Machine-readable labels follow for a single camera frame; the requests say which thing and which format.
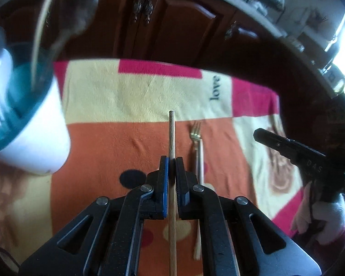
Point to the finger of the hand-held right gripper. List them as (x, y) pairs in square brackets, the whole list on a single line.
[(279, 143)]

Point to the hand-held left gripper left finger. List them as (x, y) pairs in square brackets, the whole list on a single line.
[(166, 189)]

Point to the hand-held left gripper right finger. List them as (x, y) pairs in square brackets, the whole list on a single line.
[(184, 198)]

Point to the ivory chopstick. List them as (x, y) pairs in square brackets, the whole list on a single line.
[(200, 161)]

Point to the wooden chopstick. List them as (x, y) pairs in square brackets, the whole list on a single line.
[(171, 135)]

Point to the gold fork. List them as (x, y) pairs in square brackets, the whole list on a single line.
[(195, 133)]

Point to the white cup with teal inside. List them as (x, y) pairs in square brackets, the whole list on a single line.
[(40, 138)]

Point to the large silver spoon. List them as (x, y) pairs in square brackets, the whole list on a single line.
[(83, 5)]

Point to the person's right hand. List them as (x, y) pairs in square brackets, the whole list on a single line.
[(330, 215)]

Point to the glass jar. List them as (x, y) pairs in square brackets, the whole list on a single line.
[(332, 77)]

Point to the printed patchwork blanket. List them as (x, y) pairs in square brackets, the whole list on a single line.
[(118, 138)]

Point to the dark wooden base cabinets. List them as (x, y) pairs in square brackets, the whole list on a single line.
[(184, 28)]

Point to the white plastic spoon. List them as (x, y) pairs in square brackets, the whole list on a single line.
[(3, 66)]

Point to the pale chopstick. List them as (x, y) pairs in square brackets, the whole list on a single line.
[(41, 20)]

